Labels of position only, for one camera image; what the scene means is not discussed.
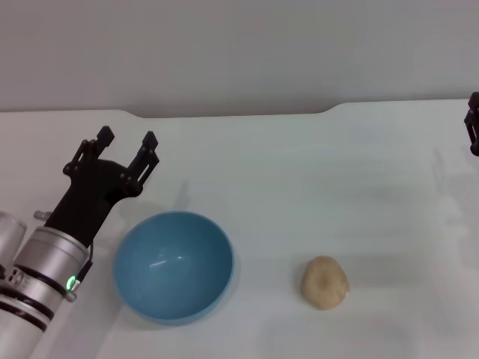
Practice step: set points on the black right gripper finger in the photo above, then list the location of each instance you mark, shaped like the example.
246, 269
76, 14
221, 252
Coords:
474, 127

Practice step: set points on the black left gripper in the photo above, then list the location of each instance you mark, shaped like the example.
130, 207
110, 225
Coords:
82, 202

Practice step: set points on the blue bowl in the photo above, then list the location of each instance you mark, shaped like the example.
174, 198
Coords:
172, 291

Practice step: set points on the beige egg yolk pastry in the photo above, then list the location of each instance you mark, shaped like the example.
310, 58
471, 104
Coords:
325, 282

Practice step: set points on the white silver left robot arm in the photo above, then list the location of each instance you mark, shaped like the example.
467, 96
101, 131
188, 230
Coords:
37, 261

